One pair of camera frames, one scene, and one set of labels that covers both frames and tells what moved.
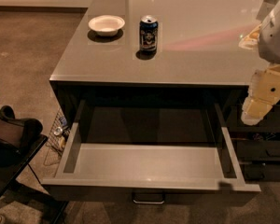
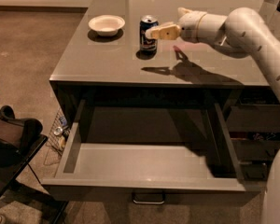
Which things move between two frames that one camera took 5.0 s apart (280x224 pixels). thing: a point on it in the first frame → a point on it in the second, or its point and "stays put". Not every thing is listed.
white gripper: x=276 y=36 → x=189 y=24
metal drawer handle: x=148 y=198 stays put
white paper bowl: x=106 y=25 stays put
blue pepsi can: x=148 y=29 stays put
